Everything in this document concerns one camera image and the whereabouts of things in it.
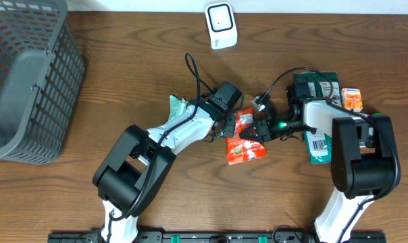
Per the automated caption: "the green product pouch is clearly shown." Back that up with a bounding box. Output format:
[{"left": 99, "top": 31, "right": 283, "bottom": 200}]
[{"left": 293, "top": 72, "right": 342, "bottom": 164}]

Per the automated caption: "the white barcode scanner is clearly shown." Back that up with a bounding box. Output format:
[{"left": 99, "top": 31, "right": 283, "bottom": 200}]
[{"left": 205, "top": 2, "right": 238, "bottom": 50}]

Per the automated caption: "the mint green wipes pack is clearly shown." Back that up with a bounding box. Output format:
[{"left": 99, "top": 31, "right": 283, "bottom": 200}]
[{"left": 168, "top": 95, "right": 188, "bottom": 121}]

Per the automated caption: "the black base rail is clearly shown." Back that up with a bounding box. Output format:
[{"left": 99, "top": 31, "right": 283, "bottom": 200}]
[{"left": 47, "top": 230, "right": 387, "bottom": 243}]

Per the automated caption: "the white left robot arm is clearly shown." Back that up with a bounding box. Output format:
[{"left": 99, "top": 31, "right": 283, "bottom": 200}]
[{"left": 93, "top": 95, "right": 237, "bottom": 242}]

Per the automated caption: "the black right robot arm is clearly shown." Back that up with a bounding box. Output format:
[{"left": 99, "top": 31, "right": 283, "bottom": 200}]
[{"left": 240, "top": 98, "right": 401, "bottom": 242}]

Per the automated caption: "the grey plastic mesh basket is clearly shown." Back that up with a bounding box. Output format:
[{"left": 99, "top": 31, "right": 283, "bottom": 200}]
[{"left": 0, "top": 0, "right": 86, "bottom": 165}]

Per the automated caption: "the small orange box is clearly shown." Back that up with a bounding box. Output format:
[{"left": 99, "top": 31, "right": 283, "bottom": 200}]
[{"left": 342, "top": 88, "right": 363, "bottom": 112}]

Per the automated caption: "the orange snack packet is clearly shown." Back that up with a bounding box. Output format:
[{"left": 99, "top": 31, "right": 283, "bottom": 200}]
[{"left": 226, "top": 107, "right": 267, "bottom": 165}]

